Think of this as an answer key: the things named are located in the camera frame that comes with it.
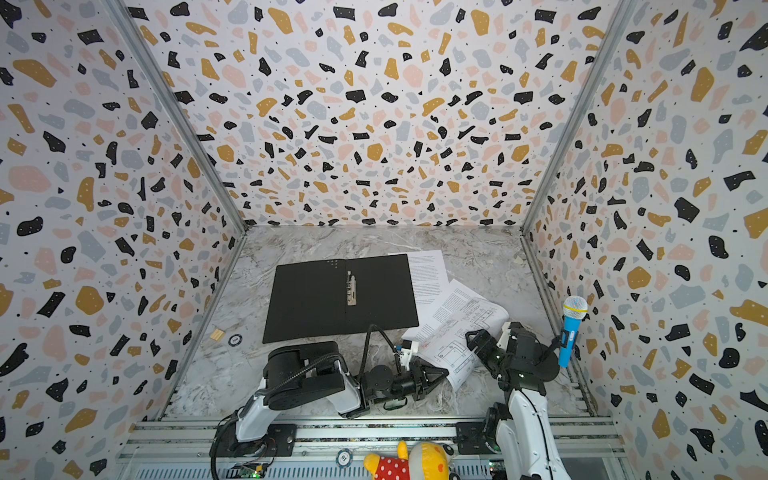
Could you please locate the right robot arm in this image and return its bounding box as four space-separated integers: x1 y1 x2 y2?
465 322 570 479

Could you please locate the yellow red plush toy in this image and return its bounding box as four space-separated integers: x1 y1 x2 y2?
363 441 460 480

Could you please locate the black corrugated cable left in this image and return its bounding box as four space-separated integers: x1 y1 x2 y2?
209 323 404 480

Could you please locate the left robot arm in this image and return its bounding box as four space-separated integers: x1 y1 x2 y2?
234 341 449 443

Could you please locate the white text sheet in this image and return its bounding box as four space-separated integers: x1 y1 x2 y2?
427 279 481 327
403 250 449 323

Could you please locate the white technical drawing sheet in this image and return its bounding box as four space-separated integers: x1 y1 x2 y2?
403 298 510 391

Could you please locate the green circuit board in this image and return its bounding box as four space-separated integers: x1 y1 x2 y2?
225 463 268 479

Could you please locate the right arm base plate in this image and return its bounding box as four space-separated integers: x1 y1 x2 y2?
455 421 501 455

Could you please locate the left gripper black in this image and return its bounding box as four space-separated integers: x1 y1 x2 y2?
370 363 447 408

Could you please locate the orange folder black inside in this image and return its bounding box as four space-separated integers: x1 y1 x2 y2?
263 254 419 344

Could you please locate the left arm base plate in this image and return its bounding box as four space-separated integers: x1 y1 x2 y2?
209 423 297 458

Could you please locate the blue toy microphone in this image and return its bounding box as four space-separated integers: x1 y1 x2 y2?
558 296 588 369

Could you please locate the round white badge on rail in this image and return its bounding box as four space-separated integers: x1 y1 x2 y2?
335 449 353 468

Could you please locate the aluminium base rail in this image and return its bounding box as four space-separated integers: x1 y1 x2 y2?
115 416 634 479

